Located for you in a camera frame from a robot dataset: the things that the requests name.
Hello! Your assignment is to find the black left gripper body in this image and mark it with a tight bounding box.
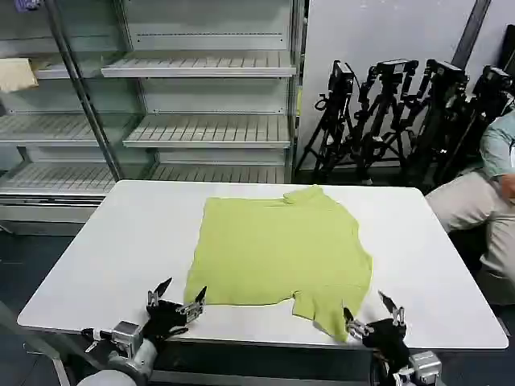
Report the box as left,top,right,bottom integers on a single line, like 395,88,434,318
142,299,190,343

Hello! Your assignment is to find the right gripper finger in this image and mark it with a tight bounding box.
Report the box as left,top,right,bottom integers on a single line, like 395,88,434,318
342,306,374,342
377,290,407,328

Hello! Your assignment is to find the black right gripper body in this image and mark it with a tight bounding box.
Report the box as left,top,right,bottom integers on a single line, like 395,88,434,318
361,319,412,372

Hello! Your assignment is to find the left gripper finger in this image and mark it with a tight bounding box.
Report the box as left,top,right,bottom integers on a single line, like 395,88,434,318
146,276,174,309
175,285,208,323

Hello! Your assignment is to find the yellow-green shirt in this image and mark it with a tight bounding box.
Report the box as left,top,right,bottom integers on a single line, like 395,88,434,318
183,184,375,345

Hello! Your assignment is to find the person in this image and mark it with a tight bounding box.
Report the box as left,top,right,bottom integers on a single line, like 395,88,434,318
424,114,515,309

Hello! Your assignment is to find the metal shelf rack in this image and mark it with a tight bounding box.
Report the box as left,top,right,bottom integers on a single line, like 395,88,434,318
0,0,307,235

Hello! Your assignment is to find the brown cardboard box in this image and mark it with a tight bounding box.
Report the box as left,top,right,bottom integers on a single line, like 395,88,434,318
0,57,40,94

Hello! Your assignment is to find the dark monitor screen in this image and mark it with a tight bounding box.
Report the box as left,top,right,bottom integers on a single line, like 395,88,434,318
498,23,515,77

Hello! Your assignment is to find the black tripod with camera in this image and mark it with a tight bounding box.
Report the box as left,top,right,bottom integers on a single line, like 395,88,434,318
295,60,365,184
352,59,422,184
462,64,515,174
410,59,472,184

